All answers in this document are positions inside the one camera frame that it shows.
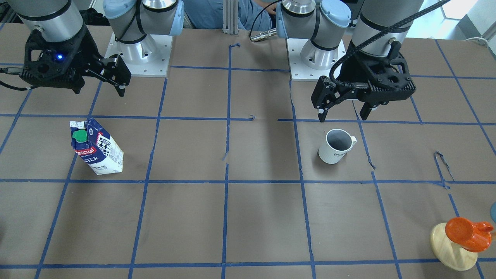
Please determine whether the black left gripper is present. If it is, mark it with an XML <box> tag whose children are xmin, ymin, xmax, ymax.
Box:
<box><xmin>311</xmin><ymin>40</ymin><xmax>416</xmax><ymax>122</ymax></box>

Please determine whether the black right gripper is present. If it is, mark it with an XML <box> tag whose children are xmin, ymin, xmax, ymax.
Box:
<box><xmin>20</xmin><ymin>26</ymin><xmax>131</xmax><ymax>97</ymax></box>

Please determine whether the white ribbed mug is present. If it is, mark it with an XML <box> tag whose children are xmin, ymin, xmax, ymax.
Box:
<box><xmin>318</xmin><ymin>129</ymin><xmax>357</xmax><ymax>164</ymax></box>

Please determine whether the blue white milk carton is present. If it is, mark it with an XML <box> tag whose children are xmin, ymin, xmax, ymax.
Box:
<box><xmin>69</xmin><ymin>118</ymin><xmax>124</xmax><ymax>175</ymax></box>

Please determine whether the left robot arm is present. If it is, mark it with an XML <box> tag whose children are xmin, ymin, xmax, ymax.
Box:
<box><xmin>275</xmin><ymin>0</ymin><xmax>422</xmax><ymax>122</ymax></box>

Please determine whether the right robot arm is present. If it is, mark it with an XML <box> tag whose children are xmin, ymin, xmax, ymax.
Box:
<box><xmin>1</xmin><ymin>0</ymin><xmax>185</xmax><ymax>97</ymax></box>

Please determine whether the person in blue shirt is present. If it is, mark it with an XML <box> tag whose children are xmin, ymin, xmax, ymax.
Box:
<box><xmin>183</xmin><ymin>0</ymin><xmax>277</xmax><ymax>31</ymax></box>

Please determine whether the blue mug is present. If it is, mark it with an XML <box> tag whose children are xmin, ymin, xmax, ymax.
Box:
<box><xmin>489</xmin><ymin>202</ymin><xmax>496</xmax><ymax>223</ymax></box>

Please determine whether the wooden mug tree stand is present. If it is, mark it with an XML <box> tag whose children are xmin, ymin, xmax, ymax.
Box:
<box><xmin>429</xmin><ymin>222</ymin><xmax>478</xmax><ymax>271</ymax></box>

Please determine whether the orange mug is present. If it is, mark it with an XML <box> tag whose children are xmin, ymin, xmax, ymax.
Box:
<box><xmin>445</xmin><ymin>217</ymin><xmax>494</xmax><ymax>253</ymax></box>

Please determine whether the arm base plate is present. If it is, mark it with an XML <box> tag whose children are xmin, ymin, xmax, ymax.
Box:
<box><xmin>286</xmin><ymin>38</ymin><xmax>346</xmax><ymax>81</ymax></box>
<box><xmin>105</xmin><ymin>34</ymin><xmax>174</xmax><ymax>78</ymax></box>

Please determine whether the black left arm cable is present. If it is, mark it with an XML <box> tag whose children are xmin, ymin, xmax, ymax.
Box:
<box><xmin>329</xmin><ymin>0</ymin><xmax>452</xmax><ymax>90</ymax></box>

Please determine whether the aluminium frame post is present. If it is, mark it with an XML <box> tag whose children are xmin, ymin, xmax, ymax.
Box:
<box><xmin>222</xmin><ymin>0</ymin><xmax>239</xmax><ymax>36</ymax></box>

